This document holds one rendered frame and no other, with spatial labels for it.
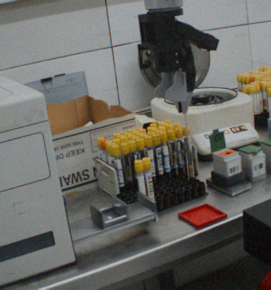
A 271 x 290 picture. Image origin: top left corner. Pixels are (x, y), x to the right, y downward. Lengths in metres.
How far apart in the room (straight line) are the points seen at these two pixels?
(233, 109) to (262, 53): 0.57
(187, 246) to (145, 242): 0.08
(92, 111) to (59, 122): 0.09
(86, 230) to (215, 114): 0.53
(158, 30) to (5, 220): 0.45
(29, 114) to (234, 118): 0.67
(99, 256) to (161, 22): 0.45
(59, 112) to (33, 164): 0.62
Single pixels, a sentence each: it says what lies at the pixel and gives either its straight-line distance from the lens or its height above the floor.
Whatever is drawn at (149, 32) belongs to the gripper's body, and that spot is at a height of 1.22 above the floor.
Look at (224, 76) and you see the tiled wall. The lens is 1.75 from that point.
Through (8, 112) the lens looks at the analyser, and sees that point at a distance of 0.78.
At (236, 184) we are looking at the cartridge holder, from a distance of 1.09.
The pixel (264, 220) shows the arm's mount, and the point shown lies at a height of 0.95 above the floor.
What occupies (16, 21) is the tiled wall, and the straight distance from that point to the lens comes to 1.43.
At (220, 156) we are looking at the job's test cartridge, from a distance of 1.07.
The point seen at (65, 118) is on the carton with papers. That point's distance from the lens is 1.42.
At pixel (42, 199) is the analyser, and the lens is 0.83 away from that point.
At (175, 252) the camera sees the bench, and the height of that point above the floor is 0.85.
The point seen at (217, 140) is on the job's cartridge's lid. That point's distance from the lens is 1.10.
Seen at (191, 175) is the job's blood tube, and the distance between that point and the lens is 1.10.
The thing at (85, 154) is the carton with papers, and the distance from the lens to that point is 1.16.
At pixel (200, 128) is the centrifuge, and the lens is 1.29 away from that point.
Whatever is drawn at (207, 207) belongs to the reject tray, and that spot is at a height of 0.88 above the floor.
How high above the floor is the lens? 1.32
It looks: 18 degrees down
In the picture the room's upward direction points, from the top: 7 degrees counter-clockwise
